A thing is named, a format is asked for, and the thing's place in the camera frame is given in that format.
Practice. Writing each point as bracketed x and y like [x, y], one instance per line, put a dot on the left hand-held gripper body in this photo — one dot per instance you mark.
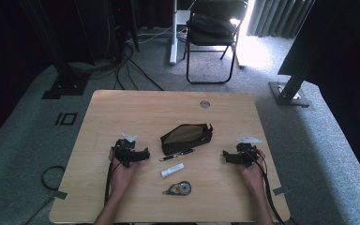
[123, 151]

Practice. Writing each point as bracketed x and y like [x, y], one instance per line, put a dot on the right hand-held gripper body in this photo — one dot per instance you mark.
[248, 154]

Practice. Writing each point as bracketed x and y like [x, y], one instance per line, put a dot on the white eraser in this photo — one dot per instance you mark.
[172, 170]

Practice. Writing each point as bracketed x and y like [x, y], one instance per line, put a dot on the black pen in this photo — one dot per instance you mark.
[176, 154]

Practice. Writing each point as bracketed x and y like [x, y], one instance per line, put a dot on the black pencil case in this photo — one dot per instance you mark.
[184, 134]

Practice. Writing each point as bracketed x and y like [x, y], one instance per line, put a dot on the correction tape dispenser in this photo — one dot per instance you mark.
[179, 189]

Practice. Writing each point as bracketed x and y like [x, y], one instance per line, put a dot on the person's right hand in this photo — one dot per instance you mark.
[252, 175]

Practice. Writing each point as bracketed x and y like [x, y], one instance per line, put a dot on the person's left hand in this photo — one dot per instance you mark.
[120, 178]

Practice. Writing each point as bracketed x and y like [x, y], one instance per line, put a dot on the grey tape piece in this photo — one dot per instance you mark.
[61, 195]
[280, 190]

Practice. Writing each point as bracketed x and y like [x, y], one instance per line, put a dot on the grey table grommet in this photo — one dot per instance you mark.
[205, 104]

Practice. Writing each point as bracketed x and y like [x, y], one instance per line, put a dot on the black tape square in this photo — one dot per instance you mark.
[63, 119]

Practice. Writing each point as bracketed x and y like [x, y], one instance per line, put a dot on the black tape strip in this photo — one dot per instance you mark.
[58, 119]

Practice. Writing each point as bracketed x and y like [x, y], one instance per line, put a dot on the black metal stand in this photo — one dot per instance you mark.
[65, 86]
[293, 84]

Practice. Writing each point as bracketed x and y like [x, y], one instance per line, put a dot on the black folding chair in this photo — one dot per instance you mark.
[209, 40]

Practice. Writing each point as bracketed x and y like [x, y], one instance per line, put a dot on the white desk leg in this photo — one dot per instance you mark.
[174, 37]

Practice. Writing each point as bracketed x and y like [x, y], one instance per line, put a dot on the dark equipment tower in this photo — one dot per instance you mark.
[123, 28]

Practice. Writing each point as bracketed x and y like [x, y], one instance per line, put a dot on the black bag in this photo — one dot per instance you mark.
[211, 26]

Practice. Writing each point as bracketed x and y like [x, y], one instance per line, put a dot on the grey curtain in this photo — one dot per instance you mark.
[278, 18]

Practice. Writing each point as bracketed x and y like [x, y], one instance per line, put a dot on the dark curtain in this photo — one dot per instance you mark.
[340, 47]
[0, 62]

